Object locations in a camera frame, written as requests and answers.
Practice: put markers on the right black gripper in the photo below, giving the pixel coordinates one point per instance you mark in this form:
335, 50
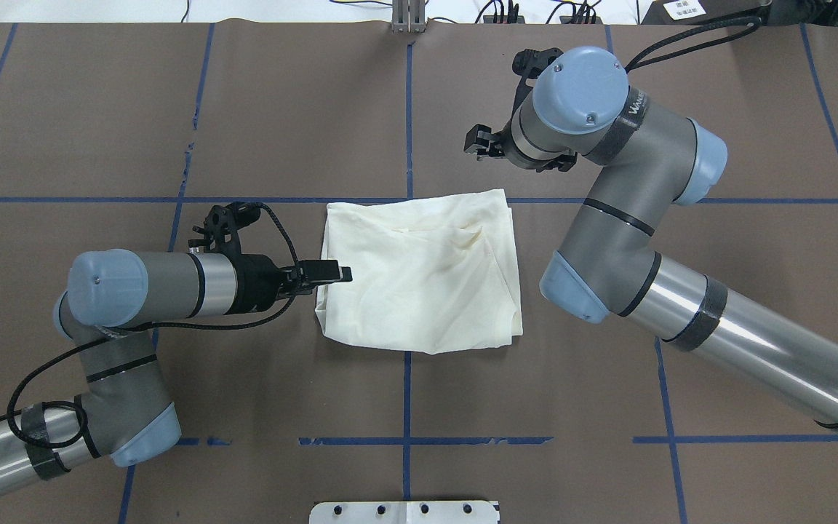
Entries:
483, 141

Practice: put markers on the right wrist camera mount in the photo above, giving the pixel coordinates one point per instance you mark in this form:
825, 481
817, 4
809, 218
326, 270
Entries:
530, 63

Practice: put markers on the cream long-sleeve cat shirt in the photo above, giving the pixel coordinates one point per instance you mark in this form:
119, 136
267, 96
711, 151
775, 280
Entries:
431, 275

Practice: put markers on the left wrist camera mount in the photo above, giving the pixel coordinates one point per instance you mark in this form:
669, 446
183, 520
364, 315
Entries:
219, 232

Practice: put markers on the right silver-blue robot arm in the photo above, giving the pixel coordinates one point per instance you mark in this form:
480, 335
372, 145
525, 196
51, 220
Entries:
650, 158

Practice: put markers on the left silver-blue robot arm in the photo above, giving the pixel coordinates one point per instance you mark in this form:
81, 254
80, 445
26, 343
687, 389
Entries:
113, 301

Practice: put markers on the aluminium frame post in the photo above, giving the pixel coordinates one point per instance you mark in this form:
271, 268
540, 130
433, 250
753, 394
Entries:
408, 16

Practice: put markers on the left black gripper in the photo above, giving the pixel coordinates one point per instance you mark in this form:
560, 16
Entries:
256, 282

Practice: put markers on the orange-black adapter box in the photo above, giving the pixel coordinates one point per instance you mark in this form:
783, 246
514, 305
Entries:
575, 13
500, 13

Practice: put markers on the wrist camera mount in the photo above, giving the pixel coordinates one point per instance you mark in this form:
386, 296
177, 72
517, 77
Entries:
219, 232
530, 63

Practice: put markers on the black box with label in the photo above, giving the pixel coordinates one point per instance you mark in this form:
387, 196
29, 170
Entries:
701, 12

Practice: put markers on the white central pedestal column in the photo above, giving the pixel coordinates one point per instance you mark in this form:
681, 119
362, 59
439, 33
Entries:
428, 511

